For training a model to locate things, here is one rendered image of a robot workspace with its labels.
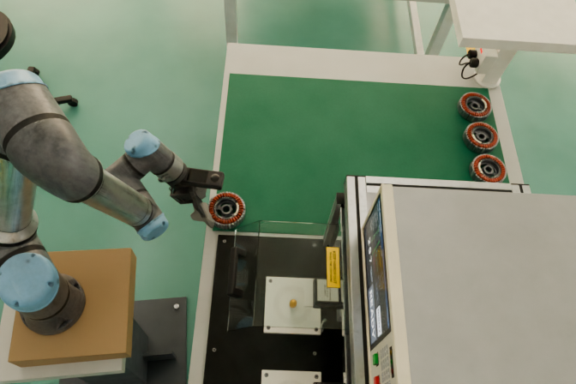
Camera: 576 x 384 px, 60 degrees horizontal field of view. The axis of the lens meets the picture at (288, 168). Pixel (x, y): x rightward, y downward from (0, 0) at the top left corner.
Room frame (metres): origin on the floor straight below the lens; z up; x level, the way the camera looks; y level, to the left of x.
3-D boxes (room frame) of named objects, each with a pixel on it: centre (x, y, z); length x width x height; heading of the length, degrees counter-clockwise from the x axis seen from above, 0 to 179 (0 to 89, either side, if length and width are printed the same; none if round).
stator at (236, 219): (0.64, 0.17, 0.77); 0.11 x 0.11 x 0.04
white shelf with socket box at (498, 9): (1.21, -0.57, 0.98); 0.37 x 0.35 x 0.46; 4
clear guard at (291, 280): (0.38, -0.06, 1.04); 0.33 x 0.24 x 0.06; 94
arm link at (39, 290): (0.30, 0.54, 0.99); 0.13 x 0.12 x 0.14; 43
